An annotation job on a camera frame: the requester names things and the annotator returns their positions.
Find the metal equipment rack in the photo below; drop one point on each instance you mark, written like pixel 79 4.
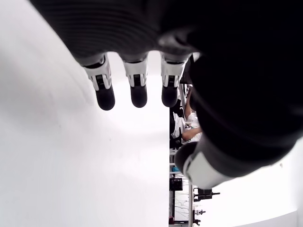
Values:
pixel 190 203

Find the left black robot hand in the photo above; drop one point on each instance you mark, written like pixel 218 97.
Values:
pixel 236 71

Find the person in black trousers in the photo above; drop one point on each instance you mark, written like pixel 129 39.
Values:
pixel 190 134

